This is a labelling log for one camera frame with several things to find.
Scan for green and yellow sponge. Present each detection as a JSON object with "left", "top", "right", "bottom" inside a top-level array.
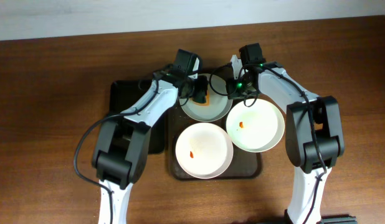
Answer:
[{"left": 192, "top": 94, "right": 210, "bottom": 106}]

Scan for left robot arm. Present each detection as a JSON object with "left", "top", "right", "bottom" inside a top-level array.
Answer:
[{"left": 92, "top": 49, "right": 207, "bottom": 223}]

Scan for white plate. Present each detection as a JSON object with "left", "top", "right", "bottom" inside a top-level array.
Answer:
[
  {"left": 179, "top": 84, "right": 233, "bottom": 122},
  {"left": 226, "top": 99, "right": 285, "bottom": 152},
  {"left": 175, "top": 123, "right": 234, "bottom": 179}
]

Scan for black rectangular tray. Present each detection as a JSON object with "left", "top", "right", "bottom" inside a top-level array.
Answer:
[{"left": 108, "top": 80, "right": 166, "bottom": 154}]

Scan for black base bracket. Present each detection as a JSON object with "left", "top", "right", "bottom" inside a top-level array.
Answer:
[{"left": 315, "top": 215, "right": 358, "bottom": 224}]

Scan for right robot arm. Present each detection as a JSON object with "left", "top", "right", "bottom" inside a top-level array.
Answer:
[{"left": 226, "top": 43, "right": 345, "bottom": 223}]

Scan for brown plastic serving tray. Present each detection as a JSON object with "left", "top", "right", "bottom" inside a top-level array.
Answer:
[{"left": 166, "top": 100, "right": 262, "bottom": 181}]

